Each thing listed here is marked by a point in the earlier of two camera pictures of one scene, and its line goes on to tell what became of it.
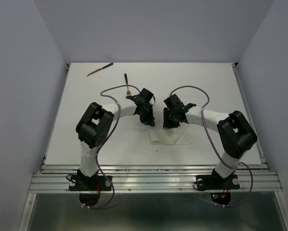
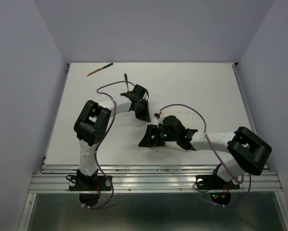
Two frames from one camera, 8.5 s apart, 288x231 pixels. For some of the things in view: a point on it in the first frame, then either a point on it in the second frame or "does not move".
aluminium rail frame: (255, 177) does not move
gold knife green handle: (100, 69) does not move
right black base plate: (217, 182) does not move
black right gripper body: (169, 120) to (161, 135)
